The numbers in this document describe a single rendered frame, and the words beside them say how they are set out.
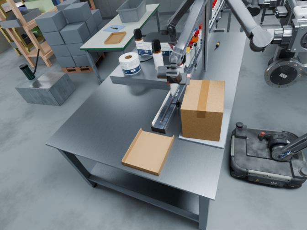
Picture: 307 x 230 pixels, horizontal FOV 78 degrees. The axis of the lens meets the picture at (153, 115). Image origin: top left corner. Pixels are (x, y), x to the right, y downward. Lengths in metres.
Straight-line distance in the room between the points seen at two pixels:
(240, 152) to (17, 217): 2.38
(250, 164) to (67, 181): 1.96
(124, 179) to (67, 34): 2.92
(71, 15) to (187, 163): 3.65
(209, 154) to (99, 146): 0.77
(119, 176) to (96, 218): 0.45
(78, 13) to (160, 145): 3.36
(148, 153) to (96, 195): 1.11
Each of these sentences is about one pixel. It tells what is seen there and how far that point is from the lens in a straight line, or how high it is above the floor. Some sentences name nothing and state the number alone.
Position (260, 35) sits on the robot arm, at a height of 1.47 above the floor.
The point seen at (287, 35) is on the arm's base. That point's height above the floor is 1.47.
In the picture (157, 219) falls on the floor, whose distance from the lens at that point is 1.99.
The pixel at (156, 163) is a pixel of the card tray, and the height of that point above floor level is 0.83.
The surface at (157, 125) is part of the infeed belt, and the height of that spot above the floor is 0.88.
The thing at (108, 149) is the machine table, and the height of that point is 0.83.
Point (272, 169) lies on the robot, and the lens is 2.02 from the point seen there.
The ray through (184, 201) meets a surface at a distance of 1.79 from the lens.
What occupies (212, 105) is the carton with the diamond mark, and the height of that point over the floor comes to 1.12.
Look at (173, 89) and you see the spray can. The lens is 1.54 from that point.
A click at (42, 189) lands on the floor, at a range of 2.66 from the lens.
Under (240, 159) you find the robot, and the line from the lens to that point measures 1.99.
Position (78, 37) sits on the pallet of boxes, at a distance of 3.95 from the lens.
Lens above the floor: 1.89
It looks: 44 degrees down
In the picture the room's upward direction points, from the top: 13 degrees counter-clockwise
